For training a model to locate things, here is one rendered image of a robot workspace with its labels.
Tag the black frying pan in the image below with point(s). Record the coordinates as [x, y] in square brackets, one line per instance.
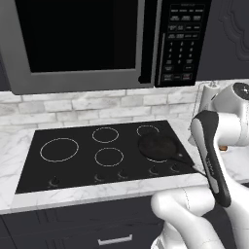
[158, 146]

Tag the black glass hob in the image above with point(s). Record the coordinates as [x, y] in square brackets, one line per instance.
[84, 162]

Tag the dark wall cupboard door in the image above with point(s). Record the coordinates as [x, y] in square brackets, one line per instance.
[227, 35]

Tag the black and silver microwave oven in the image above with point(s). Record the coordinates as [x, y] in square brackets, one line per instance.
[81, 35]

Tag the dark panel under worktop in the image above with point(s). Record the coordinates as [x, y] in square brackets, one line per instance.
[81, 215]

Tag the black hob knob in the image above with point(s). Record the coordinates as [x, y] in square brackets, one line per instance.
[53, 182]
[152, 170]
[175, 168]
[99, 177]
[122, 174]

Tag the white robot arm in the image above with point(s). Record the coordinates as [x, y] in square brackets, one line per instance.
[189, 207]

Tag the dark drawer front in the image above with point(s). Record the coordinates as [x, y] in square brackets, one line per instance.
[84, 241]

